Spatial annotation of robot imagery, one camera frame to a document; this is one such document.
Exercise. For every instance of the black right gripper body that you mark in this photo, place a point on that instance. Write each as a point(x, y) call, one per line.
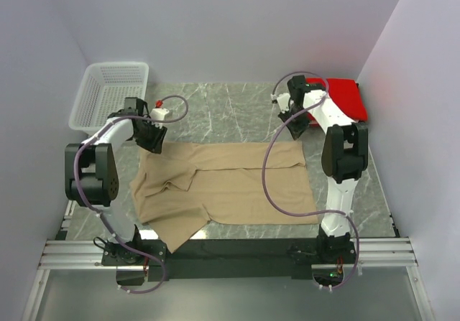
point(290, 112)

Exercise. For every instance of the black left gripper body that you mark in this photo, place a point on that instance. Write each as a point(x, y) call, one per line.
point(149, 131)

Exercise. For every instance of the beige t-shirt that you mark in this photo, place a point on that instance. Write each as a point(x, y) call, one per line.
point(188, 185)

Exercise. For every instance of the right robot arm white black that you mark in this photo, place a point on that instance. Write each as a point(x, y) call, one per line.
point(344, 156)

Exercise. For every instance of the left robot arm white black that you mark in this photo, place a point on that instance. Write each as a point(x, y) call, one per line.
point(91, 177)

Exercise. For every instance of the folded red t-shirt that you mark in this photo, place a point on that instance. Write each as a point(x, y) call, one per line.
point(346, 95)

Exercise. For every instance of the white plastic basket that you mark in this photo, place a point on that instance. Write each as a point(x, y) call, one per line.
point(103, 90)

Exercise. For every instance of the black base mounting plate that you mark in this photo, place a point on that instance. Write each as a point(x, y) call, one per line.
point(150, 260)

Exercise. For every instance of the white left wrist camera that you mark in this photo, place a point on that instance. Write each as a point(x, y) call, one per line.
point(159, 114)

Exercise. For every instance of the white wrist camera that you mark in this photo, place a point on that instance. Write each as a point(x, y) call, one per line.
point(159, 114)
point(282, 100)

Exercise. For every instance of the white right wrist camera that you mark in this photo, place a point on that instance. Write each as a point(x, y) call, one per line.
point(282, 100)

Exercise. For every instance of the aluminium frame rail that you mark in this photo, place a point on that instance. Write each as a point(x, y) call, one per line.
point(83, 255)

